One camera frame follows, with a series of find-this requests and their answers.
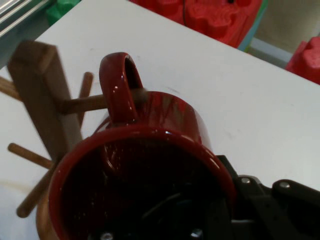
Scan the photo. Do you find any wooden mug tree stand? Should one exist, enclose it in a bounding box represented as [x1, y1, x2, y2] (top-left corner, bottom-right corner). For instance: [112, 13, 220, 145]
[0, 39, 111, 240]

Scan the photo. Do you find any large red foam block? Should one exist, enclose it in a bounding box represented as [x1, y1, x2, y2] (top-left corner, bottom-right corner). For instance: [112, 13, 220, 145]
[285, 36, 320, 86]

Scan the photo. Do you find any green foam block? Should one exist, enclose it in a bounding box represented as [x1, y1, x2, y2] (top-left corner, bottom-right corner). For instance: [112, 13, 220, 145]
[45, 0, 81, 26]

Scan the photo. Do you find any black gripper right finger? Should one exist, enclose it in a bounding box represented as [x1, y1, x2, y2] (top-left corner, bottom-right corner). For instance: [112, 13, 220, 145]
[216, 154, 320, 240]

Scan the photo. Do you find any red ceramic mug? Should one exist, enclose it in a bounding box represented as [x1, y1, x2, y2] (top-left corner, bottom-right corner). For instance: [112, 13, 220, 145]
[48, 51, 237, 240]

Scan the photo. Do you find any teal foam block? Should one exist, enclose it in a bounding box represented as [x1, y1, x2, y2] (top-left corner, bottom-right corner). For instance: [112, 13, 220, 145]
[236, 0, 269, 52]

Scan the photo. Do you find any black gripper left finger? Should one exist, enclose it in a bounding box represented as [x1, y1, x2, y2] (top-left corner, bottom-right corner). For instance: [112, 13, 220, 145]
[174, 197, 235, 240]

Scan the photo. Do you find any aluminium wall rail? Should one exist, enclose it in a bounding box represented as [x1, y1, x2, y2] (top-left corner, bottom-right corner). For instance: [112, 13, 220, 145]
[0, 0, 48, 38]

